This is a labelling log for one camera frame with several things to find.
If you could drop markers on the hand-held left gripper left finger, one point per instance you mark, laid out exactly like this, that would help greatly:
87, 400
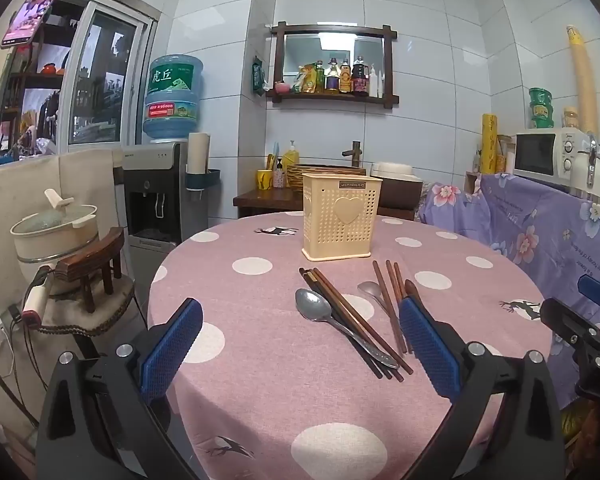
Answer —
172, 345

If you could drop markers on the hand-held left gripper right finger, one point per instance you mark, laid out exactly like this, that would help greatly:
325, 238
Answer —
427, 350

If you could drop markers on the dark chopstick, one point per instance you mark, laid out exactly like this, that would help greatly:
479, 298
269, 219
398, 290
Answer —
307, 275
371, 366

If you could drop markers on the reddish wooden chopstick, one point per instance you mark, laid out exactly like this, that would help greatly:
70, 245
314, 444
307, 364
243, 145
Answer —
399, 277
394, 285
387, 305

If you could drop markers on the dark wooden spoon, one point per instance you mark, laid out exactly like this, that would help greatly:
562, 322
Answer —
412, 291

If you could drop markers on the cream perforated utensil basket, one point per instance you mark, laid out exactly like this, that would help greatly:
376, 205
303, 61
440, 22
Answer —
340, 230

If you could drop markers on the brown chopstick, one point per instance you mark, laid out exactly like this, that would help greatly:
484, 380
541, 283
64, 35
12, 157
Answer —
363, 320
354, 325

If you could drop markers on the small metal spoon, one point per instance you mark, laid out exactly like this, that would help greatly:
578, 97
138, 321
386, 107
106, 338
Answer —
372, 290

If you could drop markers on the pink polka-dot tablecloth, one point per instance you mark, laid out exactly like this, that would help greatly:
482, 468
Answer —
260, 385

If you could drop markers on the purple floral cloth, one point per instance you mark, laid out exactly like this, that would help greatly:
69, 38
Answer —
530, 220

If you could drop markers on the beige padded seat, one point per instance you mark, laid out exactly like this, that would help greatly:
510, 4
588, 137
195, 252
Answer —
75, 317

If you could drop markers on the small dark wooden stool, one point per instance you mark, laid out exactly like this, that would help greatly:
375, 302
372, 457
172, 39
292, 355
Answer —
92, 265

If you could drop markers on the large metal spoon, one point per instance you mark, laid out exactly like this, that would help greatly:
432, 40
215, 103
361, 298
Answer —
312, 305

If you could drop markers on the white red hair straightener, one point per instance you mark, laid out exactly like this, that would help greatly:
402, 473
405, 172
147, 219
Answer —
36, 300

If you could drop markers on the grey water dispenser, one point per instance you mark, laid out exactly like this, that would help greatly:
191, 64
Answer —
152, 200

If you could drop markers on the white microwave oven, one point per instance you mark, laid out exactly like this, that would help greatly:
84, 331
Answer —
532, 155

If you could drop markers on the cream pot with lid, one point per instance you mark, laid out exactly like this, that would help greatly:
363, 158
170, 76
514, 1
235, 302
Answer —
55, 230

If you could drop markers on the wooden crate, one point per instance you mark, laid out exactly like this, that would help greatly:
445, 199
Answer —
472, 182

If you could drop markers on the blue cup holder tray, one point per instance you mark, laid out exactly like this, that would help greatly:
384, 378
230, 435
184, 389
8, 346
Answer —
202, 180

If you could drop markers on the dark wooden counter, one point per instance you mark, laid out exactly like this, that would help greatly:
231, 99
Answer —
265, 199

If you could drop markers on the yellow-lidded jar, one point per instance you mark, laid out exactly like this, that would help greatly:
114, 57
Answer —
571, 119

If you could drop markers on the white brown rice cooker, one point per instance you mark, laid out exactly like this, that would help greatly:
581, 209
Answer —
397, 172

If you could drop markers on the green instant noodle cup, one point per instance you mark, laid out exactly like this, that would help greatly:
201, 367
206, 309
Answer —
540, 96
541, 116

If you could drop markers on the short yellow roll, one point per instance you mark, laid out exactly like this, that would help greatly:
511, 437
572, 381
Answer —
489, 142

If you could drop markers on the yellow cup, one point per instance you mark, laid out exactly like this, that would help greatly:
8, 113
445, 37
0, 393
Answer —
265, 181

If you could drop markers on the beige fabric cover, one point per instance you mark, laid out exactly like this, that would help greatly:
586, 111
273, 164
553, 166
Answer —
80, 175

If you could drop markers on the white paper cup tube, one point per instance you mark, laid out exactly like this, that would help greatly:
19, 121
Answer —
198, 152

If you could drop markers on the small pink bottle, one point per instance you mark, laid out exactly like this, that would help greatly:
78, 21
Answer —
279, 176

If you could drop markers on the wicker basin sink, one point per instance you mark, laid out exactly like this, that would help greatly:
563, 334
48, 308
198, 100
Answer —
295, 176

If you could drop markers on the brushes in cup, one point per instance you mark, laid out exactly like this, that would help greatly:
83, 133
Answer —
271, 160

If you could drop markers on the bamboo faucet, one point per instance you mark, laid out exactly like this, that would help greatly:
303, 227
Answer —
354, 152

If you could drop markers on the tall yellow foam roll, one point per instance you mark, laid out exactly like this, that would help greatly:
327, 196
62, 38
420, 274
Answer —
582, 80

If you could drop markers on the yellow dish soap bottle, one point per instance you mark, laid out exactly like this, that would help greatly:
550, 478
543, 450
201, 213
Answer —
291, 160

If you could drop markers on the blue water jug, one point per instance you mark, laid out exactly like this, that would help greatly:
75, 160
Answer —
172, 100

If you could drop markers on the wooden framed mirror shelf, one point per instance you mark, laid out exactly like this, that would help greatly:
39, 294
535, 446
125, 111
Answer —
332, 101

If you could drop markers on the sliding window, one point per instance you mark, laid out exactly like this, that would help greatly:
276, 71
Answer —
105, 85

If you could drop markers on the white squeeze bottle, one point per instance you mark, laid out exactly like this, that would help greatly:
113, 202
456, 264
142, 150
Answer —
374, 84

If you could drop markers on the dark soy sauce bottle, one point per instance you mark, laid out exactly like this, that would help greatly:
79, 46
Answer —
360, 80

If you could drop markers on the pink small container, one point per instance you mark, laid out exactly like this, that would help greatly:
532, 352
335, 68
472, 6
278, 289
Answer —
282, 87

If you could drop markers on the orange-label bottle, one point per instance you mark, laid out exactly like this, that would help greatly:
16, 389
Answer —
345, 80

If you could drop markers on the green hanging packet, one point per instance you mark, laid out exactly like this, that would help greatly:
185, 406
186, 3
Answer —
257, 75

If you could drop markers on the purple-label bottle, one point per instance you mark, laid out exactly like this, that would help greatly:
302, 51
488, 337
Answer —
333, 79

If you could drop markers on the green bottle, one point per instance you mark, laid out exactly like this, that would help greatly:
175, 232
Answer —
319, 79

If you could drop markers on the yellow snack bag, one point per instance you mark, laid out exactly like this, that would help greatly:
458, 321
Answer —
306, 80

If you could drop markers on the smartphone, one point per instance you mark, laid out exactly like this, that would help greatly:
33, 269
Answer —
32, 12

